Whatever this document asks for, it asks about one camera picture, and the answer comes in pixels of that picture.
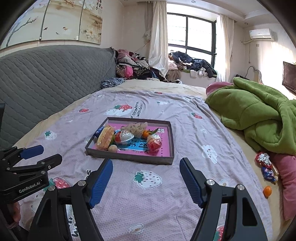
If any blue snack packet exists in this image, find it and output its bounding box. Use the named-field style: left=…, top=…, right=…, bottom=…
left=93, top=126, right=105, bottom=138

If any cracker pack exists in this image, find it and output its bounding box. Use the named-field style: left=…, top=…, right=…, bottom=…
left=96, top=125, right=115, bottom=151

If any walnut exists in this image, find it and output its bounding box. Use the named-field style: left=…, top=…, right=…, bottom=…
left=108, top=145, right=118, bottom=153

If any red white candy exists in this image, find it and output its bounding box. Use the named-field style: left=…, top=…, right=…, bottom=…
left=114, top=131, right=134, bottom=145

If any orange tangerine with leaf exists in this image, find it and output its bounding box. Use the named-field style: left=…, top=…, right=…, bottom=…
left=142, top=128, right=158, bottom=139

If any red surprise egg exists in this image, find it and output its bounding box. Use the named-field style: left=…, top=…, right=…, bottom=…
left=147, top=134, right=162, bottom=153

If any person's left hand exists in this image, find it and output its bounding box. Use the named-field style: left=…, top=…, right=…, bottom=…
left=8, top=202, right=21, bottom=223

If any small snack wrappers pile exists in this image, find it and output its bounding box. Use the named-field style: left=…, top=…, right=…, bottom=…
left=255, top=152, right=280, bottom=184

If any grey quilted headboard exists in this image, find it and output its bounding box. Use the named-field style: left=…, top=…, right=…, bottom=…
left=1, top=45, right=116, bottom=149

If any purple strawberry print sheet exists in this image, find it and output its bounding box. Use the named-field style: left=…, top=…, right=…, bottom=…
left=28, top=90, right=273, bottom=240

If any shallow grey cardboard box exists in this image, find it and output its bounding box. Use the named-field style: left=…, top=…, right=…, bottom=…
left=84, top=116, right=175, bottom=165

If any green fleece blanket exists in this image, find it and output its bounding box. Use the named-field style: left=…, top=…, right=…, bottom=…
left=206, top=77, right=295, bottom=156

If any blue patterned cloth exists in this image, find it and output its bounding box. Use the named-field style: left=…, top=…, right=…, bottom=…
left=100, top=77, right=125, bottom=89

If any pile of clothes by headboard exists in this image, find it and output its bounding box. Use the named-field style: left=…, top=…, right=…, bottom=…
left=115, top=49, right=167, bottom=82

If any pink pillow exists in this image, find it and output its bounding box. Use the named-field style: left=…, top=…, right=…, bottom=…
left=206, top=82, right=233, bottom=96

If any white curtain right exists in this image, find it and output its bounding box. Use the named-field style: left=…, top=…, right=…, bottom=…
left=214, top=14, right=235, bottom=82

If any white curtain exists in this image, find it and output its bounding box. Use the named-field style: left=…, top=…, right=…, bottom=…
left=144, top=1, right=169, bottom=77
left=214, top=14, right=235, bottom=82

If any clothes pile on windowsill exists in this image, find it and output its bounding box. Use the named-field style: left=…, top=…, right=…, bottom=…
left=168, top=51, right=217, bottom=78

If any white curtain left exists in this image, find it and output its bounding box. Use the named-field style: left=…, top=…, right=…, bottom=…
left=144, top=1, right=169, bottom=77

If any white air conditioner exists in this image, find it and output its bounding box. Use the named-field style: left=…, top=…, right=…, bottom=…
left=249, top=29, right=274, bottom=41

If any floral wall painting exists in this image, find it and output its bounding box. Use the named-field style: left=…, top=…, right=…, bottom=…
left=1, top=0, right=102, bottom=49

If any wall mounted television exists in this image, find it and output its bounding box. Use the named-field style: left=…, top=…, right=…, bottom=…
left=282, top=61, right=296, bottom=94

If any window with dark frame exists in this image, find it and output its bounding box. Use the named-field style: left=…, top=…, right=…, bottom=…
left=167, top=13, right=216, bottom=66

